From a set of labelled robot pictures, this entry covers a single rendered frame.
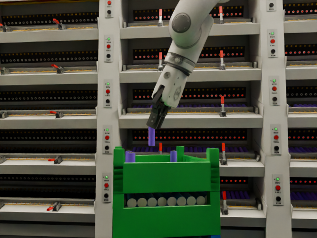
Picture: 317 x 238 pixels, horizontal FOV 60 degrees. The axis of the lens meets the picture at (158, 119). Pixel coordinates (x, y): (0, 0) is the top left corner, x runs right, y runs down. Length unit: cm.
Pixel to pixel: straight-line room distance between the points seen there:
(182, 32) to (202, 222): 42
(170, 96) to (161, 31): 59
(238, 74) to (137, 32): 47
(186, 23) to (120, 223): 45
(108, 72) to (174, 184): 81
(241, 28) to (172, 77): 63
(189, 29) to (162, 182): 36
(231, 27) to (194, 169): 86
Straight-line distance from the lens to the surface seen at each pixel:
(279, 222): 126
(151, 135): 76
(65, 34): 137
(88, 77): 127
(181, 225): 54
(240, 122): 119
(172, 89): 72
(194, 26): 68
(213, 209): 55
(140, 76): 121
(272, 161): 121
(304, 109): 132
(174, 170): 52
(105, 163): 121
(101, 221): 125
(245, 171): 120
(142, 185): 51
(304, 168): 126
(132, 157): 59
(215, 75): 121
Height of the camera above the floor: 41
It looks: 5 degrees up
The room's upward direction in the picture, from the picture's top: straight up
